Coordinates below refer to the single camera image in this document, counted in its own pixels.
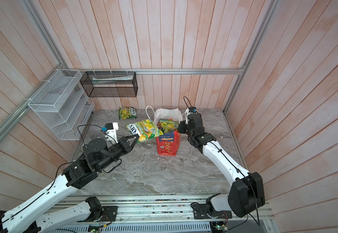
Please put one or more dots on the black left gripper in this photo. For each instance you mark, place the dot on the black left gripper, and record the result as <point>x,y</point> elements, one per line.
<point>123,141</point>

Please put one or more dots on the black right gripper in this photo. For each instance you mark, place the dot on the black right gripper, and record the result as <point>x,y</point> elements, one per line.
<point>183,124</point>

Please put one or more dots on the green Fox's candy bag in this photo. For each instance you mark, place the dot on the green Fox's candy bag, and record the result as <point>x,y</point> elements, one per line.
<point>168,125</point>
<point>145,129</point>
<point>127,113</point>

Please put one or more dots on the red paper bag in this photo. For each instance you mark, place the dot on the red paper bag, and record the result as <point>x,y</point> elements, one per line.
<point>167,144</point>

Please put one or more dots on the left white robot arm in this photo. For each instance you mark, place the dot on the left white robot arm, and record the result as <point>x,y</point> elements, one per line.
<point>31,215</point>

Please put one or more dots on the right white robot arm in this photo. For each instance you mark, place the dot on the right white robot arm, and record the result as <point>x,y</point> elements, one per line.
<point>246,193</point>

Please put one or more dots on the black wire mesh basket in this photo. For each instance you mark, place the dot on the black wire mesh basket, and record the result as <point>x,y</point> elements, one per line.
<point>110,84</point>

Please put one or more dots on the white wire mesh shelf rack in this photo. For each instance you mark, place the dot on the white wire mesh shelf rack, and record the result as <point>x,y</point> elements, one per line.
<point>62,106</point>

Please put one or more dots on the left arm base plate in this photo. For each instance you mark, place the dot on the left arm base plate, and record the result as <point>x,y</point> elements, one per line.
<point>106,213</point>

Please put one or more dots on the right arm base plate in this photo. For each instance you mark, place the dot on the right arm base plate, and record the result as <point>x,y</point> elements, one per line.
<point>205,211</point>

